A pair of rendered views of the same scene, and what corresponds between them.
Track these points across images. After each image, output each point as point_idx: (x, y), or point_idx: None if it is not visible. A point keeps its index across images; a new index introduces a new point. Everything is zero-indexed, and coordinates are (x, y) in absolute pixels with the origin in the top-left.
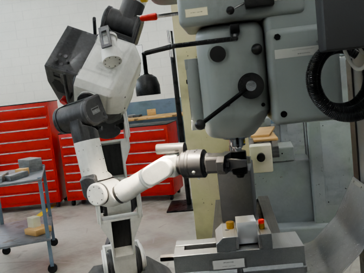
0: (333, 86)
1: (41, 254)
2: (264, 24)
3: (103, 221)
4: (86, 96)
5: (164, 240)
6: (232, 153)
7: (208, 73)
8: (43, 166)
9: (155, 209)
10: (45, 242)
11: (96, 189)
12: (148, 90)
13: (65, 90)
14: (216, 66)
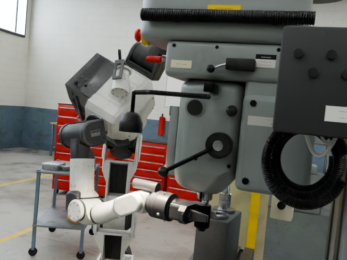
0: (301, 165)
1: (78, 240)
2: (245, 87)
3: (97, 232)
4: (93, 118)
5: (185, 257)
6: (196, 205)
7: (184, 124)
8: (98, 164)
9: (189, 225)
10: (85, 230)
11: (76, 205)
12: (128, 127)
13: (78, 109)
14: (192, 118)
